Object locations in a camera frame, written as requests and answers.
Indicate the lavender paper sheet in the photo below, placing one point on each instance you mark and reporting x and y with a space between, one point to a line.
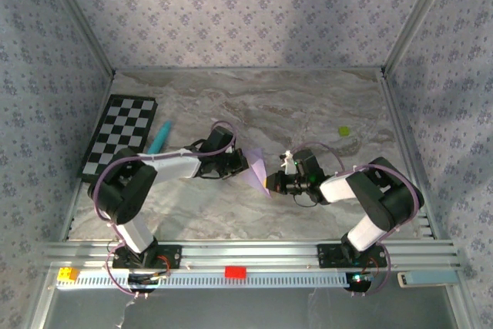
259 175

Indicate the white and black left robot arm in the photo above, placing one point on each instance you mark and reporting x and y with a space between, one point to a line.
173 165

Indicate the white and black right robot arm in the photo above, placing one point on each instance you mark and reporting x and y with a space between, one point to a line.
337 190

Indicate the small green disc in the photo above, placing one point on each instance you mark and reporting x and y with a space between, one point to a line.
344 131

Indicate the teal pen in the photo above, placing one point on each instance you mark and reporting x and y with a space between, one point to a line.
159 138

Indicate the red block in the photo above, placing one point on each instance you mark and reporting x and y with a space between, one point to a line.
235 272

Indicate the black and white checkerboard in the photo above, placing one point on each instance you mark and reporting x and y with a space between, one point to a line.
115 132

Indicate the black circuit board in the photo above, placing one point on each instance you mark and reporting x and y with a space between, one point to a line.
144 279
360 280

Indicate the grey blue box device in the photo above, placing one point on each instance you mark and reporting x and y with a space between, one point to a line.
431 279

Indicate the yellow block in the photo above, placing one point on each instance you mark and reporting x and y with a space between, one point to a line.
67 274

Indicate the aluminium mounting rail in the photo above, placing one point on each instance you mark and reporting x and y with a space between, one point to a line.
250 254

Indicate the aluminium frame bar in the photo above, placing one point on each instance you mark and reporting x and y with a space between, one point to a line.
416 17
396 113
83 17
250 69
72 213

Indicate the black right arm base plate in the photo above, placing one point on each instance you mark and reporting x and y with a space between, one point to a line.
327 256

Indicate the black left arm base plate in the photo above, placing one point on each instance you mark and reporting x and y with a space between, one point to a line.
173 257

